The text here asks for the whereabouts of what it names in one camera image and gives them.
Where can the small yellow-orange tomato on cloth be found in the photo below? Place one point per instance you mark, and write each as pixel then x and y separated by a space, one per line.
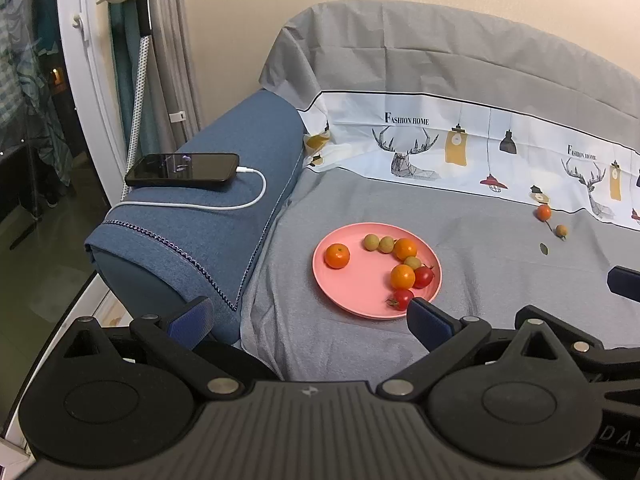
pixel 561 230

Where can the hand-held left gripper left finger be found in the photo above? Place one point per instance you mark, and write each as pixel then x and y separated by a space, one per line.
pixel 192 317

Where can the white door frame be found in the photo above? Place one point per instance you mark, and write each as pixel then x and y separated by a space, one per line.
pixel 90 85

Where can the red cherry tomato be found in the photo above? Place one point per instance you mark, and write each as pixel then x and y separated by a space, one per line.
pixel 401 299
pixel 424 277

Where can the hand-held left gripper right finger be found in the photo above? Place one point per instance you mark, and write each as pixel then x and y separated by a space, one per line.
pixel 430 321

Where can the black smartphone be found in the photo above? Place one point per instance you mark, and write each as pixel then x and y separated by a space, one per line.
pixel 182 169

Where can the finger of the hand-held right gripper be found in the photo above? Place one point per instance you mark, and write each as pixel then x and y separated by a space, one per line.
pixel 625 284
pixel 620 360

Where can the teal curtain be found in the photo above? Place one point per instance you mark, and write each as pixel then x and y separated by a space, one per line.
pixel 122 85

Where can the large orange tangerine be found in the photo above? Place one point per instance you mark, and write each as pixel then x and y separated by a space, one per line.
pixel 337 255

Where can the pink plate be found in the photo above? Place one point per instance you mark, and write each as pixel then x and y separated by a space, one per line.
pixel 360 285

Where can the orange tomato on cloth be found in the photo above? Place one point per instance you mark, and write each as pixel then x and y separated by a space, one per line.
pixel 544 212

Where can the orange tomato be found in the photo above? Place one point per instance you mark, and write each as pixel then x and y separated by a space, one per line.
pixel 544 212
pixel 402 276

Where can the grey printed sheet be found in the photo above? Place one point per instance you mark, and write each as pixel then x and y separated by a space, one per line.
pixel 450 60

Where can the white curtain clip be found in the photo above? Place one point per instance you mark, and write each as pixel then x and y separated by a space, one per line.
pixel 177 116

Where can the small orange kumquat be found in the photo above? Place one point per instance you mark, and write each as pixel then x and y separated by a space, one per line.
pixel 405 248

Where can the green tomato small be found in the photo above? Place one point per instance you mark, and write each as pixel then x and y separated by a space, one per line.
pixel 412 263

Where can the grey curtain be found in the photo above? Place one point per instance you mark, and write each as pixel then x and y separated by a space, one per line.
pixel 175 60

